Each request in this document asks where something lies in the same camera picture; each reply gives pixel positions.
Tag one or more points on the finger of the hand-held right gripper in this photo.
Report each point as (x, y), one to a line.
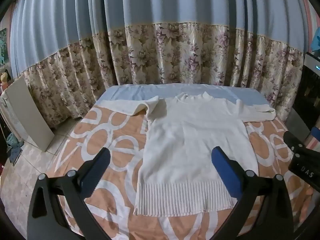
(293, 140)

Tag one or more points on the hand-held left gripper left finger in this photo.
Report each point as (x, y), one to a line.
(96, 170)

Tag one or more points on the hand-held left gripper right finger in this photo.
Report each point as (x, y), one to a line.
(222, 166)

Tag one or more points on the white knit sweater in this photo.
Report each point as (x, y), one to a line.
(190, 145)

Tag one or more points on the orange white patterned blanket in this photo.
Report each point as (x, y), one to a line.
(117, 140)

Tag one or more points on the black water dispenser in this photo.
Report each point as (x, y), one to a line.
(306, 95)

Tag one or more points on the light blue bed sheet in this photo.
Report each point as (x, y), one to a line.
(130, 93)

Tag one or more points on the blue cloth bundle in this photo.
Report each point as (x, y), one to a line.
(14, 142)

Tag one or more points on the white flat board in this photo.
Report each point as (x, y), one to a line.
(30, 115)

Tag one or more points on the white cabinet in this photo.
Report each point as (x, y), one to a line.
(9, 120)

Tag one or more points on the small stuffed toy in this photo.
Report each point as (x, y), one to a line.
(4, 77)

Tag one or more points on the blue floral curtain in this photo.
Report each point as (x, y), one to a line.
(160, 50)

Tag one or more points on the wall poster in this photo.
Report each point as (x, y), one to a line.
(3, 47)

